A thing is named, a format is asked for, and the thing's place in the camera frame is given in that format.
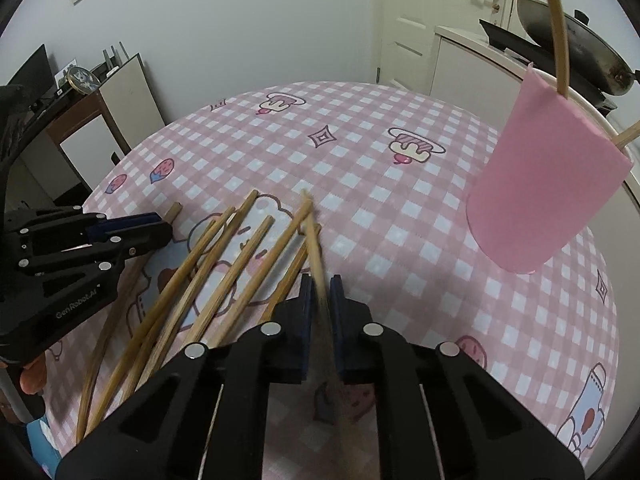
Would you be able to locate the white door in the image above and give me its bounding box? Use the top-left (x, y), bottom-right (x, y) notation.
top-left (380, 0), bottom-right (521, 91)

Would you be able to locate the black induction cooker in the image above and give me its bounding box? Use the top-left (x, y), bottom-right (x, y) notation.
top-left (479, 19), bottom-right (618, 111)

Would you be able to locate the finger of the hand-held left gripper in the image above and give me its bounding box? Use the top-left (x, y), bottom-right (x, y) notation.
top-left (2, 205), bottom-right (162, 261)
top-left (17, 220), bottom-right (174, 286)

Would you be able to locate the black monitor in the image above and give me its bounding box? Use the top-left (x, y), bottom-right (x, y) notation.
top-left (10, 44), bottom-right (55, 106)

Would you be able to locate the brown wooden desk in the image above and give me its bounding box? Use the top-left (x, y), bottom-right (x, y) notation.
top-left (30, 90), bottom-right (136, 201)

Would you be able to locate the pink cup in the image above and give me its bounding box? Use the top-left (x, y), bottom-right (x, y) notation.
top-left (465, 65), bottom-right (633, 275)

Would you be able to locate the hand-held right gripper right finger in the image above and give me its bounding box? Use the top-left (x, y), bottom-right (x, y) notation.
top-left (330, 274), bottom-right (586, 480)

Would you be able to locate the router with antennas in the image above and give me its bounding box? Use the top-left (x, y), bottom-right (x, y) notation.
top-left (102, 42), bottom-right (130, 68)

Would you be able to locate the round desk clock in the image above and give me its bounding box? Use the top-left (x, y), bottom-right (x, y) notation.
top-left (66, 66), bottom-right (101, 95)

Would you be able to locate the person's left hand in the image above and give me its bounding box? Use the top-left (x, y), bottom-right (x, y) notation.
top-left (20, 355), bottom-right (49, 395)

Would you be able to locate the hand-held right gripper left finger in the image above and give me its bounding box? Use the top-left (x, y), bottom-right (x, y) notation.
top-left (55, 274), bottom-right (321, 480)

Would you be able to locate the dark metal wok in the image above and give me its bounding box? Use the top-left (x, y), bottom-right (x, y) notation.
top-left (515, 0), bottom-right (640, 98)

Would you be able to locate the white cabinet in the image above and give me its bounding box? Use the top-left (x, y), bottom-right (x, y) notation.
top-left (430, 25), bottom-right (640, 186)

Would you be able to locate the pink checkered printed tablecloth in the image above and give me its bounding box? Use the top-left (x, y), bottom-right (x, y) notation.
top-left (42, 80), bottom-right (618, 480)

